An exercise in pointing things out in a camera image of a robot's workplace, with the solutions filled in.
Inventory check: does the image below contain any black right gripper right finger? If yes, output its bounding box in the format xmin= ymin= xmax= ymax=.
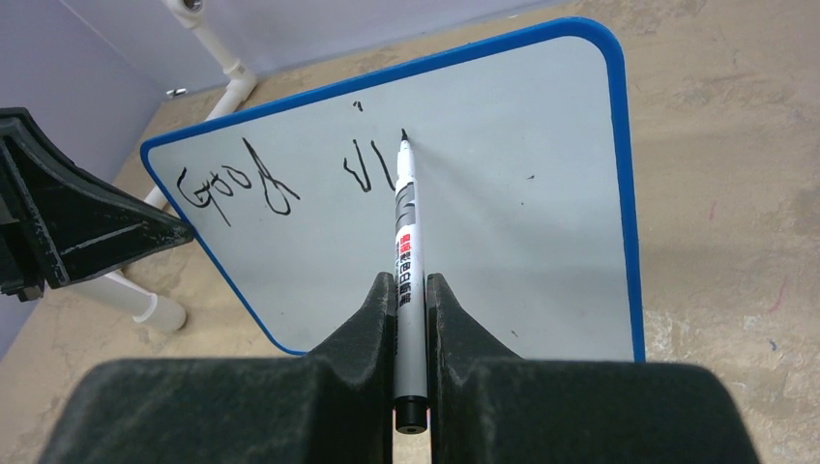
xmin=426 ymin=274 xmax=759 ymax=463

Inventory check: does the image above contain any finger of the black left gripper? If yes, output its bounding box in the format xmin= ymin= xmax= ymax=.
xmin=1 ymin=107 xmax=194 ymax=302

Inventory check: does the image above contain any blue framed whiteboard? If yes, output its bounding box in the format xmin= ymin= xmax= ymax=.
xmin=140 ymin=17 xmax=645 ymax=361

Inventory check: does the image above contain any white PVC pipe frame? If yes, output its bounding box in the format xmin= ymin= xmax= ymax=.
xmin=67 ymin=0 xmax=259 ymax=334

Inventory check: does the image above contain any white marker pen black cap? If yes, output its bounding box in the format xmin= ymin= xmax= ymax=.
xmin=393 ymin=130 xmax=428 ymax=435

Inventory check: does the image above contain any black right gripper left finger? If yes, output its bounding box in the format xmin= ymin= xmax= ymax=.
xmin=40 ymin=273 xmax=395 ymax=463

